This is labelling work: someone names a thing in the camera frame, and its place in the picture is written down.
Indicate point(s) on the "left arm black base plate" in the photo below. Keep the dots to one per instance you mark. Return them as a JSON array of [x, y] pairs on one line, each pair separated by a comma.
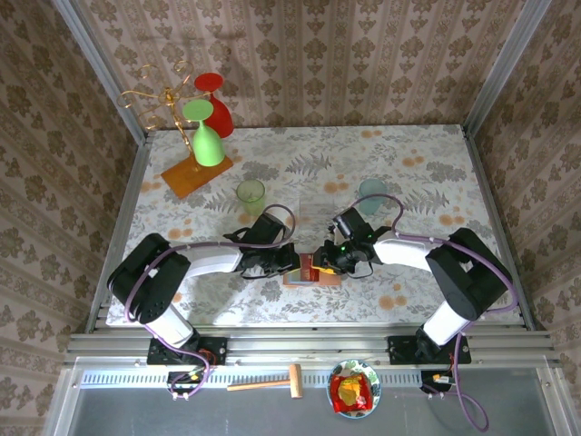
[[213, 352]]

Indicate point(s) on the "tan leather card holder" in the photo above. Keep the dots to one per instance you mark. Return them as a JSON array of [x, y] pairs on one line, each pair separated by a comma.
[[331, 280]]

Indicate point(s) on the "grey metal shelf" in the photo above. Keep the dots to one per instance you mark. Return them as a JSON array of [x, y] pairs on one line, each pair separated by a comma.
[[227, 418]]

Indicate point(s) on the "wooden mallet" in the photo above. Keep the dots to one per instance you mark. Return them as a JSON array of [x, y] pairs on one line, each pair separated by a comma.
[[296, 381]]

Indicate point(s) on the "slotted metal strip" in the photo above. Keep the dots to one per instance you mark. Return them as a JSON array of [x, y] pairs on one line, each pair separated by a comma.
[[136, 378]]

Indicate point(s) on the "red yellow snack bag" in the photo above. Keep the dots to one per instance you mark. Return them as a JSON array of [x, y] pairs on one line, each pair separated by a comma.
[[349, 393]]

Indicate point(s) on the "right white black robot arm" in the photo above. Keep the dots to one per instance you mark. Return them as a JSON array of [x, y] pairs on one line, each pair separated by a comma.
[[404, 254]]

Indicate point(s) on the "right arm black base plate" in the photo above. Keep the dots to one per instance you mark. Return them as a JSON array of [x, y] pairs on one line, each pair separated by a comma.
[[399, 352]]

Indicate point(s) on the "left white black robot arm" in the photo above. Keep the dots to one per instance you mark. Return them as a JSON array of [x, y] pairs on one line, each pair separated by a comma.
[[209, 263]]

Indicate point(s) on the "red VIP card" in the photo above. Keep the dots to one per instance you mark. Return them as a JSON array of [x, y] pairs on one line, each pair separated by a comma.
[[308, 268]]

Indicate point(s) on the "green wine glass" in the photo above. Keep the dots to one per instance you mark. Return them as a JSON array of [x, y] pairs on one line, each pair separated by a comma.
[[206, 145]]

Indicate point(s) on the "gold glass rack wooden base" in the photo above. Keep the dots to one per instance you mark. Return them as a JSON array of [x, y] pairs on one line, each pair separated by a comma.
[[190, 177]]

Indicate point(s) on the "clear plastic tray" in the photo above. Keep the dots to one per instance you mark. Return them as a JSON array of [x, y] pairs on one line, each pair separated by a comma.
[[315, 211]]

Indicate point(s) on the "blue plastic tumbler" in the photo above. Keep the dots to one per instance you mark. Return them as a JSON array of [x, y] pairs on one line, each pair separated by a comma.
[[372, 206]]

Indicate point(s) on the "aluminium table long rail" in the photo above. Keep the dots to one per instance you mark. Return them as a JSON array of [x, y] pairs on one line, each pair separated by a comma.
[[308, 345]]

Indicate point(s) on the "aluminium table side rail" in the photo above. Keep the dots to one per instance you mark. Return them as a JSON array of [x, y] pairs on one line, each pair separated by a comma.
[[130, 191], [486, 181]]

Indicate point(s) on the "green plastic tumbler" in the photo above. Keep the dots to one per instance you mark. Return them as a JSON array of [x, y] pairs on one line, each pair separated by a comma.
[[249, 195]]

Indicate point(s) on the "red wine glass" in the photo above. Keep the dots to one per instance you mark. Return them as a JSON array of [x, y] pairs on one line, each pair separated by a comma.
[[222, 118]]

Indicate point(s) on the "aluminium frame post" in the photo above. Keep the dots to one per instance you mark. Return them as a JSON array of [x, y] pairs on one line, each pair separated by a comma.
[[104, 68], [504, 68]]

